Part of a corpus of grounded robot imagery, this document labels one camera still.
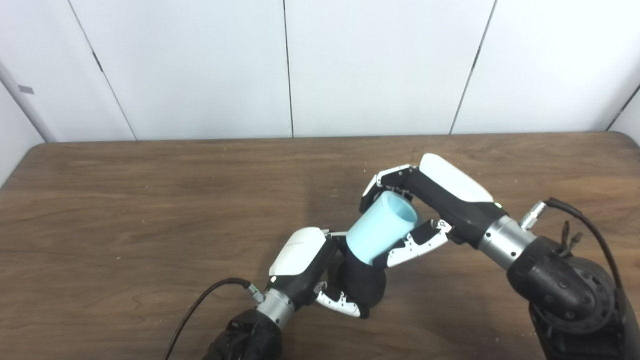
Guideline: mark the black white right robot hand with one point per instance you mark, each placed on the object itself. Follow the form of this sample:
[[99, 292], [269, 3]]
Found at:
[[450, 185]]

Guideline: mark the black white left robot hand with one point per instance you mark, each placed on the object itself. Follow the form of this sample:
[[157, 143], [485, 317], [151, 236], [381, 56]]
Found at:
[[300, 250]]

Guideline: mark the black flared nozzle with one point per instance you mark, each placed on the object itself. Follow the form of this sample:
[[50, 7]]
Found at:
[[365, 285]]

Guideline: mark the light blue cup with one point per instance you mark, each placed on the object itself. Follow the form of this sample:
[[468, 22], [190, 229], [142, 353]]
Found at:
[[380, 225]]

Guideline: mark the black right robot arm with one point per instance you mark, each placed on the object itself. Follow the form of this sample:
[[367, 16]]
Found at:
[[565, 290]]

